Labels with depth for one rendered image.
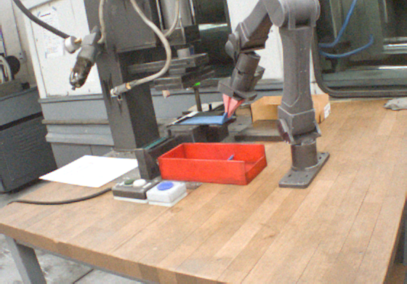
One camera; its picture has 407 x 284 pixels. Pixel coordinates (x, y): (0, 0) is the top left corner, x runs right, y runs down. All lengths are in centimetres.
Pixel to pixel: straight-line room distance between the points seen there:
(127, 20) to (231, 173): 59
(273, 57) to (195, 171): 90
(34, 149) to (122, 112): 305
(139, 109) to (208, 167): 48
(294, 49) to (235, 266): 46
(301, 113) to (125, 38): 62
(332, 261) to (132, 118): 91
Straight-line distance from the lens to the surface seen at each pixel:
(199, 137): 123
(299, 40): 89
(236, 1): 187
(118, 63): 136
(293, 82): 92
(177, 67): 124
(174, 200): 94
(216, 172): 100
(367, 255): 68
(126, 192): 101
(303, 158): 97
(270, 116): 143
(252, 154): 107
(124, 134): 142
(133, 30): 129
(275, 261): 68
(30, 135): 436
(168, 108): 218
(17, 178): 431
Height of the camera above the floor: 128
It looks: 15 degrees down
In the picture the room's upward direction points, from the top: 10 degrees counter-clockwise
